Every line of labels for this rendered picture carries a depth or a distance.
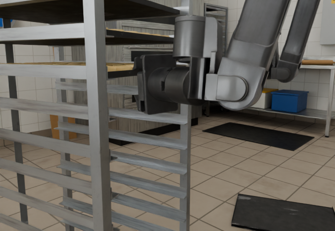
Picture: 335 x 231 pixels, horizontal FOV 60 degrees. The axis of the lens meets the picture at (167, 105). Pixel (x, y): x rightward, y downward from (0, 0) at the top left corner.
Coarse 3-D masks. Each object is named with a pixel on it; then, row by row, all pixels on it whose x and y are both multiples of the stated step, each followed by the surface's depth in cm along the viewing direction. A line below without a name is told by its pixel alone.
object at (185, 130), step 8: (184, 0) 95; (192, 0) 96; (192, 8) 97; (184, 104) 100; (184, 112) 101; (184, 128) 102; (184, 136) 102; (184, 152) 103; (184, 160) 103; (184, 176) 104; (184, 184) 105; (184, 200) 106; (184, 208) 106; (184, 224) 107
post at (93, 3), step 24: (96, 0) 56; (96, 24) 57; (96, 48) 57; (96, 72) 58; (96, 96) 59; (96, 120) 60; (96, 144) 61; (96, 168) 62; (96, 192) 63; (96, 216) 64
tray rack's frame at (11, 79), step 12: (12, 48) 108; (60, 48) 125; (12, 60) 109; (60, 60) 126; (12, 84) 109; (12, 96) 110; (60, 96) 128; (12, 120) 111; (60, 120) 130; (60, 132) 132; (24, 192) 118; (24, 216) 119; (72, 228) 140
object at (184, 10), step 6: (180, 6) 95; (186, 6) 94; (180, 12) 96; (186, 12) 95; (120, 18) 104; (126, 18) 103; (132, 18) 102; (138, 18) 102; (144, 18) 102; (48, 24) 122; (54, 24) 122
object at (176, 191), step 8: (64, 160) 133; (64, 168) 130; (72, 168) 130; (80, 168) 129; (88, 168) 126; (112, 176) 120; (120, 176) 118; (128, 176) 116; (128, 184) 114; (136, 184) 114; (144, 184) 113; (152, 184) 111; (160, 184) 110; (168, 184) 108; (160, 192) 108; (168, 192) 108; (176, 192) 107; (184, 192) 105
